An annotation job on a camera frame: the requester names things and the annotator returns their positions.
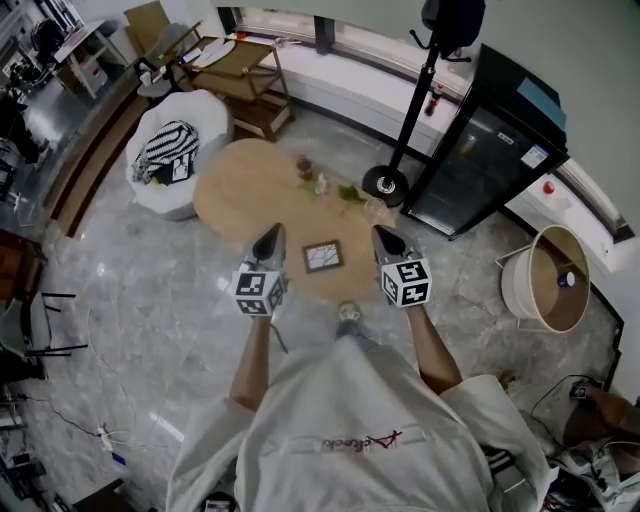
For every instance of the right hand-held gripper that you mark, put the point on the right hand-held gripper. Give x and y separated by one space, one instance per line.
407 282

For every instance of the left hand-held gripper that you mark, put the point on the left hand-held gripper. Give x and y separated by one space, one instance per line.
255 292

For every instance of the dark framed picture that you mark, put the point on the dark framed picture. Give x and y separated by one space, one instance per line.
323 256

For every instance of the person's right forearm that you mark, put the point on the person's right forearm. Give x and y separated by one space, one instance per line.
432 350

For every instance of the person's left forearm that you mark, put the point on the person's left forearm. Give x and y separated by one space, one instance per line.
255 360

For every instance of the round wooden table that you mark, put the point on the round wooden table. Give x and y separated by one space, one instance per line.
250 190

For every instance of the clear glass cup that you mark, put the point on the clear glass cup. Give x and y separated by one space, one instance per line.
376 209

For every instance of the black coat rack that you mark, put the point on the black coat rack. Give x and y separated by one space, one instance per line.
372 195

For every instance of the green leaf sprig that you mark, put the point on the green leaf sprig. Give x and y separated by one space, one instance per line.
352 195

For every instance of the person's shoe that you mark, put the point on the person's shoe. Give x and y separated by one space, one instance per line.
350 311

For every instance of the white flower sprig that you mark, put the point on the white flower sprig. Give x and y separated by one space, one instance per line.
321 185

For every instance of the red jar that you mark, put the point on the red jar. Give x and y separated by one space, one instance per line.
304 167

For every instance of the person's blue jeans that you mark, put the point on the person's blue jeans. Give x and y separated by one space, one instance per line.
357 337

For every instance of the black glass-door fridge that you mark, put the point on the black glass-door fridge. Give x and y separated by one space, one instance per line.
480 170

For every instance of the black printed card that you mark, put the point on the black printed card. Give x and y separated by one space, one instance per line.
175 172

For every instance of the white round side table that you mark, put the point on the white round side table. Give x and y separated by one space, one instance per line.
520 290

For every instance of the black white striped cloth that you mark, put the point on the black white striped cloth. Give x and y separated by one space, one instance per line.
162 147

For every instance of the cola bottle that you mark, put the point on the cola bottle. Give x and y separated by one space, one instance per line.
433 102

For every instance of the white armchair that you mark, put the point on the white armchair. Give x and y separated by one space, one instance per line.
200 115

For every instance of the small red cup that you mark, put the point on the small red cup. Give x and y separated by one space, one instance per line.
549 187

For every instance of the blue cup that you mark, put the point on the blue cup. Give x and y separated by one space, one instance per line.
567 280

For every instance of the person's white shirt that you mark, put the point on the person's white shirt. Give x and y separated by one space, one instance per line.
350 425

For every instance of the wooden trolley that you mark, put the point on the wooden trolley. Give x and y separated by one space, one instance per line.
240 65

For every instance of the small round grey table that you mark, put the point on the small round grey table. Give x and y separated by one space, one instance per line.
157 90

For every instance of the white oval tray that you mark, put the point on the white oval tray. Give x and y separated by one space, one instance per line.
210 52

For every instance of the small white cup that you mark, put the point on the small white cup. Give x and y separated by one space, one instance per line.
145 78

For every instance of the wooden chair grey cushion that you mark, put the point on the wooden chair grey cushion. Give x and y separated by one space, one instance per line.
172 42

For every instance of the chair with black legs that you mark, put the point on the chair with black legs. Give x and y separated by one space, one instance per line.
40 325

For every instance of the black striped waist bag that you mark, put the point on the black striped waist bag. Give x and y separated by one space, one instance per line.
502 472

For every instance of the white power strip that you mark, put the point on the white power strip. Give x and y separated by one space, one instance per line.
105 437

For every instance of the brown wooden cabinet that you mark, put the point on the brown wooden cabinet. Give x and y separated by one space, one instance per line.
20 265

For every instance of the cardboard sheet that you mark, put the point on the cardboard sheet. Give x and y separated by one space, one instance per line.
145 25

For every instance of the small blue item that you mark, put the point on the small blue item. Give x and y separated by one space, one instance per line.
119 458

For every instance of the white desk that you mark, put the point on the white desk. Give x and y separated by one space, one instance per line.
90 45

